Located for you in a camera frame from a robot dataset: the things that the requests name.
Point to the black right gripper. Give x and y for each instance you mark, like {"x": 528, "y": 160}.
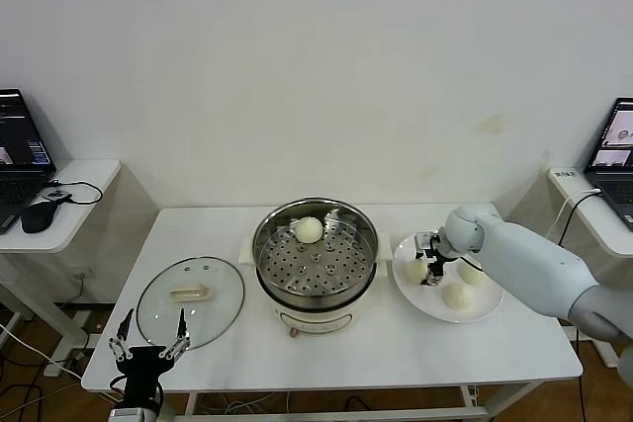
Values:
{"x": 439, "y": 246}

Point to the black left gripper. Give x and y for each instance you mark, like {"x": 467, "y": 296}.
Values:
{"x": 143, "y": 367}

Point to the white steamed baozi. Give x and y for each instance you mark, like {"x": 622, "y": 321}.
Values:
{"x": 458, "y": 296}
{"x": 309, "y": 230}
{"x": 470, "y": 276}
{"x": 415, "y": 274}

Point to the round glass pot lid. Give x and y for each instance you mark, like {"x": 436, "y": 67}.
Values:
{"x": 193, "y": 288}

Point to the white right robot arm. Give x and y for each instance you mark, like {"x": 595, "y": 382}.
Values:
{"x": 524, "y": 264}

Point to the perforated steel steamer basket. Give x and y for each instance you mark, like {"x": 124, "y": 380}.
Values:
{"x": 316, "y": 264}

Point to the round white plate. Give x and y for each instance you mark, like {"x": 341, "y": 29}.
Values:
{"x": 430, "y": 303}

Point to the cream electric cooker pot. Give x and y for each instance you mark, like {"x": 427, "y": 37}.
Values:
{"x": 316, "y": 315}

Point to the white side table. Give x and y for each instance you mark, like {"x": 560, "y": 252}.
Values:
{"x": 74, "y": 194}
{"x": 608, "y": 239}

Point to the black computer mouse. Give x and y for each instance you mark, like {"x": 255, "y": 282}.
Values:
{"x": 38, "y": 217}

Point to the open black laptop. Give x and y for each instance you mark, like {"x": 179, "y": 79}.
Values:
{"x": 20, "y": 145}
{"x": 613, "y": 155}

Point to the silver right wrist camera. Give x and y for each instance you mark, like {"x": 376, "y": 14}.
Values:
{"x": 423, "y": 244}

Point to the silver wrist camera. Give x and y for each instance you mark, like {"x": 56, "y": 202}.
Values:
{"x": 133, "y": 416}
{"x": 423, "y": 244}

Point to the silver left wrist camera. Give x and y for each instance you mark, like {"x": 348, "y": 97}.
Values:
{"x": 133, "y": 416}

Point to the white metal table frame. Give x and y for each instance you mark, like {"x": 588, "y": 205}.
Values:
{"x": 321, "y": 414}

